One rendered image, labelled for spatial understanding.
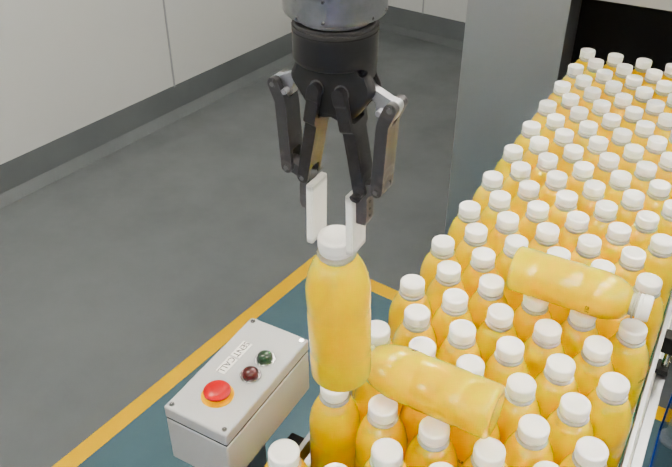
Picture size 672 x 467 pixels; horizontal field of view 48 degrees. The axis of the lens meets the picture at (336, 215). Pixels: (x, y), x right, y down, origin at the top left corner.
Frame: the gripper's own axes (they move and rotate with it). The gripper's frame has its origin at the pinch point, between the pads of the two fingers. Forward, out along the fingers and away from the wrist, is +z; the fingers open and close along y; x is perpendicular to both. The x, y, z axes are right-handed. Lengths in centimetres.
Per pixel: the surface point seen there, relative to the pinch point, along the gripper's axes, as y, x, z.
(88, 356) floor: -136, 68, 143
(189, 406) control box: -18.9, -5.2, 32.9
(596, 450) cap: 28.8, 13.1, 32.8
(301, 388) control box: -11.9, 10.7, 40.8
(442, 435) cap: 11.6, 6.1, 32.7
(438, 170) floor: -80, 246, 143
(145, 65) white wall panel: -236, 219, 110
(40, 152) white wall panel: -244, 149, 130
